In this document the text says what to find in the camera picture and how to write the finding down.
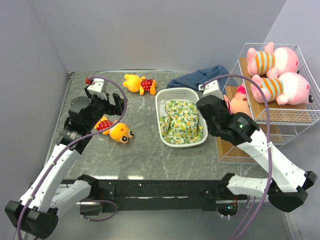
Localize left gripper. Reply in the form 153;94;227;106
85;86;127;130

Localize pink plush striped shirt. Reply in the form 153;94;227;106
250;72;314;105
246;42;300;78

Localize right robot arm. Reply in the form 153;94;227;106
196;95;318;213

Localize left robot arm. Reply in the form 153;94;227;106
5;91;128;240

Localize yellow plush red dotted dress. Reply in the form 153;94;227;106
94;116;134;144

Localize yellow plush face-down red dress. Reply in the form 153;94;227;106
123;74;158;96

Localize blue checked cloth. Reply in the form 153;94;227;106
167;65;229;91

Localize white plastic basket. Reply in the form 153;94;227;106
155;87;208;148

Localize lemon print cloth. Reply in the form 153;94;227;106
159;100;204;145

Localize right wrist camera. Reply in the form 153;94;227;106
198;80;224;100

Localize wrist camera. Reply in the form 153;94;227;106
85;77;108;100
198;80;224;100

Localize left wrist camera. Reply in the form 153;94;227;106
85;77;108;100

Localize white wire wooden shelf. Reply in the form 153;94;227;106
216;42;320;164

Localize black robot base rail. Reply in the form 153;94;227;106
78;174;248;213

